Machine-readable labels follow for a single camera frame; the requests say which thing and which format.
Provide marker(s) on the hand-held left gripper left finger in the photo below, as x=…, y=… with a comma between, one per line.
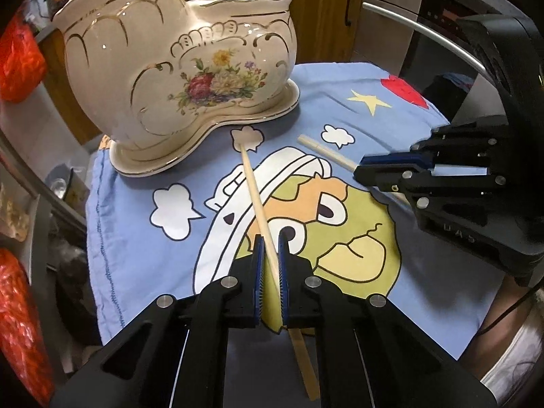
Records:
x=257, y=282

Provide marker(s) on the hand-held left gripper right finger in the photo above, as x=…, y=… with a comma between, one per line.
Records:
x=284, y=282

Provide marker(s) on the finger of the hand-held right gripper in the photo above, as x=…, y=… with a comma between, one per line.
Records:
x=382, y=177
x=391, y=160

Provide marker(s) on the wooden chopstick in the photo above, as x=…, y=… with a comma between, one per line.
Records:
x=327, y=152
x=255, y=191

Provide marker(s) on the cream floral ceramic utensil holder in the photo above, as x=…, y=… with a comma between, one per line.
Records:
x=127, y=72

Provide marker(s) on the blue cartoon printed cloth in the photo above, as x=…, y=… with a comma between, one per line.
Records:
x=144, y=263

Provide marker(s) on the stainless oven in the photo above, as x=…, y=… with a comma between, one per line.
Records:
x=442, y=12

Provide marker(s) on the person's white clothing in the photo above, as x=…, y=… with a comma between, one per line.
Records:
x=514, y=369

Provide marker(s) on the clear glass cup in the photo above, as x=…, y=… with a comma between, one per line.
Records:
x=59, y=183

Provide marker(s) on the red plastic bag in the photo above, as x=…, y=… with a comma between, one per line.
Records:
x=21, y=327
x=19, y=63

